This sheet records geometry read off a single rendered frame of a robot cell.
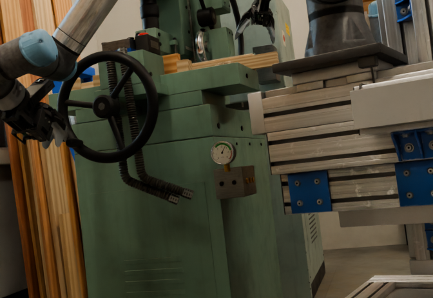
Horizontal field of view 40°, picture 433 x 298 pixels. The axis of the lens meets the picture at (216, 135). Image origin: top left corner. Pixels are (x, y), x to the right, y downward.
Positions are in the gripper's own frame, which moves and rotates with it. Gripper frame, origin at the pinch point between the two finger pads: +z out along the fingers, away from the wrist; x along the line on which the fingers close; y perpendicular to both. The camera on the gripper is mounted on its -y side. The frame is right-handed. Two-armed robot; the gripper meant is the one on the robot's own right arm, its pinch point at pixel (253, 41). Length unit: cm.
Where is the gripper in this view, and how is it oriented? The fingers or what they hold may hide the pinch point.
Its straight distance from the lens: 230.4
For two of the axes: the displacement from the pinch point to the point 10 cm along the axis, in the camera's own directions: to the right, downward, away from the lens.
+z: -1.5, 8.6, 4.8
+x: 9.8, 0.8, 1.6
